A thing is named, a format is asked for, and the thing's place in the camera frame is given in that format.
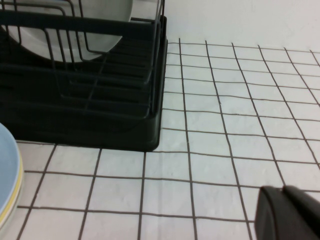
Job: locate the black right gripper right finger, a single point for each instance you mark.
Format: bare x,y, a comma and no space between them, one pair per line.
307,217

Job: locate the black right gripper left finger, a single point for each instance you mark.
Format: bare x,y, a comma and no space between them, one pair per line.
272,220

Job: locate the black dish drying rack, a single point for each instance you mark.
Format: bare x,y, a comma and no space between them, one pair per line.
100,133

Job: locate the pale pink plate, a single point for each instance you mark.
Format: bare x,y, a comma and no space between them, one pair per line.
110,41

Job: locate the pale yellow plate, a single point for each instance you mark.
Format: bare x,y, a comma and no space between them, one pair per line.
19,185

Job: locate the white plate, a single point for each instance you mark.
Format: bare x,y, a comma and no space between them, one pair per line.
16,207

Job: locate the light blue plate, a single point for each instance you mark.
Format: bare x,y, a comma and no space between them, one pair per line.
6,162

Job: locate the white grid-pattern tablecloth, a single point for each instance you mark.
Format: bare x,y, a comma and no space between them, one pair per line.
200,125

